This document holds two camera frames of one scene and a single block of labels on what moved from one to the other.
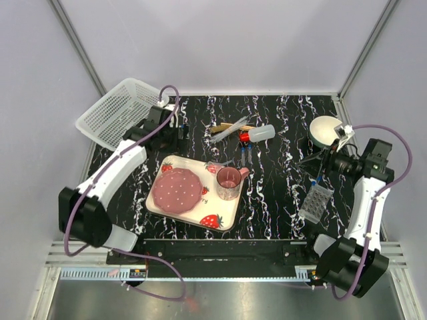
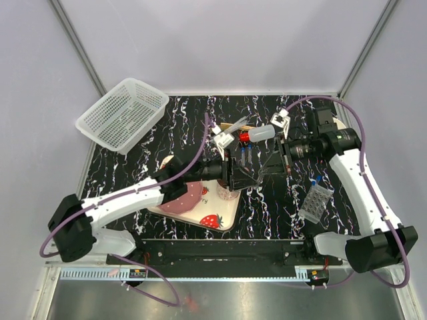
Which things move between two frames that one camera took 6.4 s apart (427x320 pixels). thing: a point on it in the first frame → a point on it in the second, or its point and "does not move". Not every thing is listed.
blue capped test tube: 243,151 does not move
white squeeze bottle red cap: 258,133 does not move
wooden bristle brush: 223,127 does not move
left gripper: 185,137 → 230,173
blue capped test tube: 249,151 does not move
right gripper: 313,167 → 279,161
